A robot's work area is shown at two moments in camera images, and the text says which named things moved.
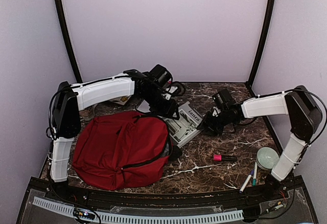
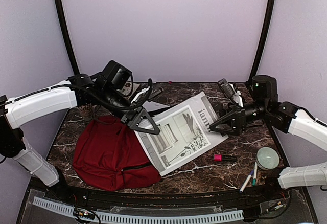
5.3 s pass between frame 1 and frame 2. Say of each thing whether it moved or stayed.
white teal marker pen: stayed
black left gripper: moved
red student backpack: moved
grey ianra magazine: moved
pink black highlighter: stayed
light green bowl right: stayed
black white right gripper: moved
